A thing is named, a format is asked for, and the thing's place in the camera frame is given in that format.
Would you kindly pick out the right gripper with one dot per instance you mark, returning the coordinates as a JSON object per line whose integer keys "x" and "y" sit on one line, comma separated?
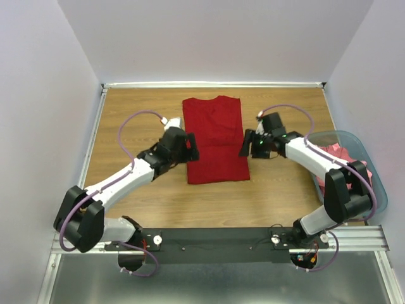
{"x": 249, "y": 137}

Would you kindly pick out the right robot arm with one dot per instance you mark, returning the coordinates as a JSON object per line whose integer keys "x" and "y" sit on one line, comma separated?
{"x": 348, "y": 193}

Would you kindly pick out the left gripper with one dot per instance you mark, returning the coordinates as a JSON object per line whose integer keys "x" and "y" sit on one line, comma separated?
{"x": 191, "y": 154}

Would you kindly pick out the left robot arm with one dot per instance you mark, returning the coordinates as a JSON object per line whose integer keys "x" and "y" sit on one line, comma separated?
{"x": 81, "y": 218}

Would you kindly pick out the dark red t-shirt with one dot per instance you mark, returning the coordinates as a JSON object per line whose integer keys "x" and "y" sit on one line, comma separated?
{"x": 217, "y": 126}

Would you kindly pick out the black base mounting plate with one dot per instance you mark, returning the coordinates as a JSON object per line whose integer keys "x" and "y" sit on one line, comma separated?
{"x": 275, "y": 244}

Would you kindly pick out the translucent blue laundry basket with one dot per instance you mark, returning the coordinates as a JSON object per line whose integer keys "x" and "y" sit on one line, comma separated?
{"x": 348, "y": 147}

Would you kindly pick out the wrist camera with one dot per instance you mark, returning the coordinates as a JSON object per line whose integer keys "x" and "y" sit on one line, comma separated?
{"x": 260, "y": 129}
{"x": 176, "y": 122}

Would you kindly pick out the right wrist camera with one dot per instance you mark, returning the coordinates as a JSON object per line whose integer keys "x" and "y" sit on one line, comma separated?
{"x": 260, "y": 129}

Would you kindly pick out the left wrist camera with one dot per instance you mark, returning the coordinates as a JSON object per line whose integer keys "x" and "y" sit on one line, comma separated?
{"x": 176, "y": 122}

